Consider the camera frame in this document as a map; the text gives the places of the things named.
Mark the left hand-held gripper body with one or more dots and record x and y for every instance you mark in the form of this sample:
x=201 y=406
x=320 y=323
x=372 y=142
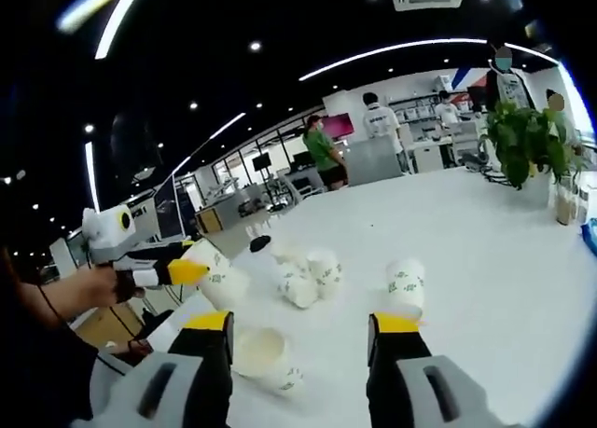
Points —
x=109 y=232

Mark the printed paper cup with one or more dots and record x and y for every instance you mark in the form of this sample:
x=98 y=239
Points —
x=298 y=290
x=406 y=288
x=224 y=283
x=325 y=274

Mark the potted green plant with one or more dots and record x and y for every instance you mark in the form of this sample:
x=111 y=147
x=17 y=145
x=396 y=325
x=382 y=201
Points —
x=517 y=139

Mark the person's left hand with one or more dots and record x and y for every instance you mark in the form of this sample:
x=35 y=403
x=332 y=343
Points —
x=93 y=285

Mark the white table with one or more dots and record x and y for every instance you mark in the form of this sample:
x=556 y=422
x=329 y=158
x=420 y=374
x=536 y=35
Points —
x=466 y=260

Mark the short ceiling light strip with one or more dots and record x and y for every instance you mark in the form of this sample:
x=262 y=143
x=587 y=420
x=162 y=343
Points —
x=210 y=141

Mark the curved ceiling light strip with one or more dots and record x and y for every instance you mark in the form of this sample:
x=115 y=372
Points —
x=396 y=48

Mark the grey chair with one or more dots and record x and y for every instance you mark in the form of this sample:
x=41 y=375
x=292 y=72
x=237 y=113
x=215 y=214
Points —
x=373 y=162

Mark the person's black shirt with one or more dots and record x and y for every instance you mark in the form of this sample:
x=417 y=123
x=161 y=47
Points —
x=37 y=376

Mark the blue packet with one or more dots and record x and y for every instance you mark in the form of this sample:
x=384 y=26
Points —
x=590 y=237

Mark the clear glass jar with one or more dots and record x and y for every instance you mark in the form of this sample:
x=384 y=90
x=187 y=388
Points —
x=585 y=204

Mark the white slatted office chair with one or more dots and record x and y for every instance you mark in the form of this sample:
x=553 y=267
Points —
x=466 y=139

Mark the white low cabinet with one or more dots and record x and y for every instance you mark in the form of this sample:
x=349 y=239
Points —
x=426 y=160

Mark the glass jar with beige contents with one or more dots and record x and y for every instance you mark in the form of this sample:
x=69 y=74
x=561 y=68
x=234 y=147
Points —
x=565 y=204

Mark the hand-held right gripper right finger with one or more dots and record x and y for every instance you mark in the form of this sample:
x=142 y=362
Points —
x=396 y=363

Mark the small black object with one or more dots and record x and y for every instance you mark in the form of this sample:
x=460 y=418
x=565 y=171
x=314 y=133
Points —
x=260 y=244

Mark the wide white paper cup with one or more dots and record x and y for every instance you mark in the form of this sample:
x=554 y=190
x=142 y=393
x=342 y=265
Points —
x=261 y=353

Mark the wall shelf with boxes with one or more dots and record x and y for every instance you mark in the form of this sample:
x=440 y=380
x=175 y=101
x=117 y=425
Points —
x=420 y=106

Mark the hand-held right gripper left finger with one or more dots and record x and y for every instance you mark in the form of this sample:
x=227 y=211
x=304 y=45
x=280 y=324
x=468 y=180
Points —
x=200 y=353

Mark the pink screen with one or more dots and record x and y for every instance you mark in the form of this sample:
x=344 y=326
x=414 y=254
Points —
x=338 y=126

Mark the large dark monitor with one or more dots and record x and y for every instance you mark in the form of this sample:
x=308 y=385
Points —
x=170 y=211

